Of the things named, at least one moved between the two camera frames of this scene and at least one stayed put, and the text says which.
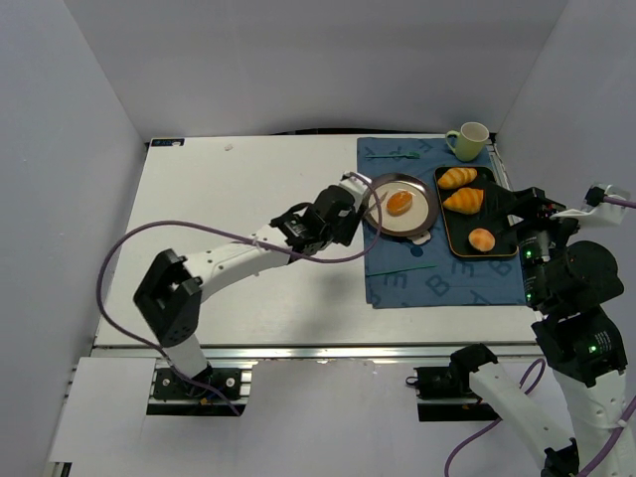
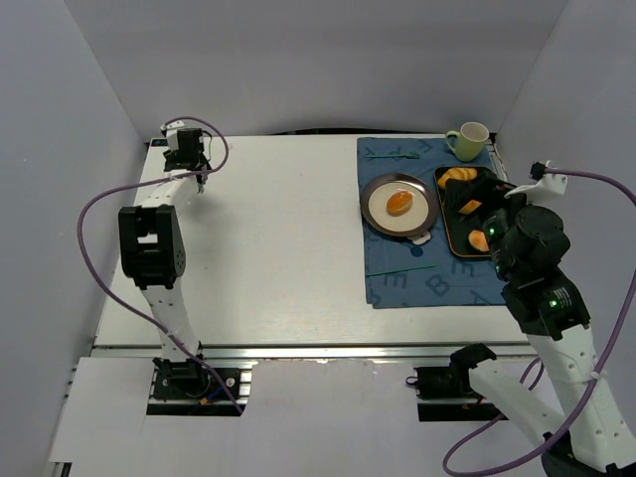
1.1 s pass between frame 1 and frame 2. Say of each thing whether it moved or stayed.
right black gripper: moved
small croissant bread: stayed
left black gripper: moved
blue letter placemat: stayed
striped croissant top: stayed
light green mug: stayed
